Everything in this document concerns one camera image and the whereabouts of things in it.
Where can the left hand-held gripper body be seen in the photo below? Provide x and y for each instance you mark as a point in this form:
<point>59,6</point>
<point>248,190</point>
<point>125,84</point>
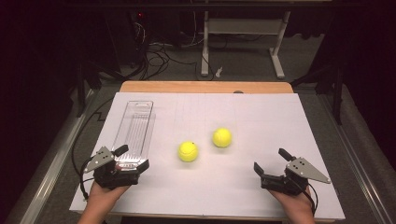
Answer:
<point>102,179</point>

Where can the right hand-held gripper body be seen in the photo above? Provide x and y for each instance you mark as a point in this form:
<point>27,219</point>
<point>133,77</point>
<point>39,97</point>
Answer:
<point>292,183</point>

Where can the clear plastic tray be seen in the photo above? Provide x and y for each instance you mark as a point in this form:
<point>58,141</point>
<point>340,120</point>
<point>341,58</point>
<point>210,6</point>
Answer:
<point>137,130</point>

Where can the yellow tennis ball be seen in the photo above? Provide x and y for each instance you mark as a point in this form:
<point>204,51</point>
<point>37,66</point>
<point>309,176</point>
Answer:
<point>187,151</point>
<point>222,137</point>

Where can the person's left hand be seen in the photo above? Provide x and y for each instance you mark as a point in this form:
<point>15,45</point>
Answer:
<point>102,196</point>

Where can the person's right hand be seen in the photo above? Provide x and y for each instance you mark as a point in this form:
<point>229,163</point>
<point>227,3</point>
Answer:
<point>297,205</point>

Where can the white table cover board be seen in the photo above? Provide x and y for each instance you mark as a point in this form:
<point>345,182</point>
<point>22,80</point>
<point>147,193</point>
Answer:
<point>249,180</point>

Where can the black stand leg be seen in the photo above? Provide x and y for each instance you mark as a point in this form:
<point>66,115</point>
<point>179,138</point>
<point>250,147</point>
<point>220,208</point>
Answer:
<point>90,81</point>
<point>336,93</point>

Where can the small white floor object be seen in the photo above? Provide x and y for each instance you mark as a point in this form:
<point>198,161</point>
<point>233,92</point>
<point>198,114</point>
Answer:
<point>219,71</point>

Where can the dark computer tower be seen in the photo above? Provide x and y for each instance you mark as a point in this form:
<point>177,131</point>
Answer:
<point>140,34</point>

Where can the aluminium floor rail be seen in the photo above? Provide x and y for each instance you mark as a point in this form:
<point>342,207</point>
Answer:
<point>358,174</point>
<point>53,161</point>

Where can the white metal desk frame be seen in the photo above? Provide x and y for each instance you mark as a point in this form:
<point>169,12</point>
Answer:
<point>246,26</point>

